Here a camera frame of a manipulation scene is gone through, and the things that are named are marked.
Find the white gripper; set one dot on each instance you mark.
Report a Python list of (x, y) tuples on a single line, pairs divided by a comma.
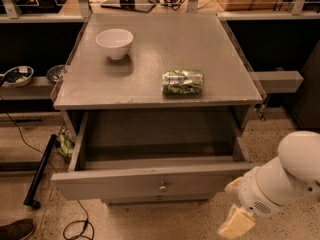
[(254, 193)]

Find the grey top drawer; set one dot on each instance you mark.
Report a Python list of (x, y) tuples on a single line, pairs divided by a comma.
[(136, 153)]

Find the grey drawer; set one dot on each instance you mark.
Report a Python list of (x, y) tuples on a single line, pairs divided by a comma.
[(136, 153), (159, 198)]

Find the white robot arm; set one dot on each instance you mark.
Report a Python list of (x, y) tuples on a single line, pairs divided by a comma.
[(263, 191)]

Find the grey middle drawer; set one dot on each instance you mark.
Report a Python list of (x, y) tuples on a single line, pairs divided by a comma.
[(159, 198)]

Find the grey drawer cabinet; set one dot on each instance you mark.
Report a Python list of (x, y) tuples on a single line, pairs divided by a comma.
[(162, 42)]

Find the grey side shelf beam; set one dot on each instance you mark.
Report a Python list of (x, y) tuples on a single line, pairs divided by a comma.
[(279, 81)]

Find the green snack bag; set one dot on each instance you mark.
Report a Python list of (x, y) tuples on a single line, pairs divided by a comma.
[(182, 82)]

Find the green packet on floor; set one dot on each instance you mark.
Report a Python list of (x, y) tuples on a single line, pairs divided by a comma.
[(65, 145)]

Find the white ceramic bowl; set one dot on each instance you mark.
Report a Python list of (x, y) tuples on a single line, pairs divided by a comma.
[(116, 42)]

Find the black tube on floor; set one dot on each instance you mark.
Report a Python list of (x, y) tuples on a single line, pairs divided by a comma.
[(30, 197)]

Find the dark shoe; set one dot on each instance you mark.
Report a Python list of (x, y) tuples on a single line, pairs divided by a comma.
[(18, 230)]

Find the black monitor stand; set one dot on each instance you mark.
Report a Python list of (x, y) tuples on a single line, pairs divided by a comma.
[(143, 6)]

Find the white bowl on shelf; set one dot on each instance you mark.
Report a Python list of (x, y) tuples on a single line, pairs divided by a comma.
[(17, 77)]

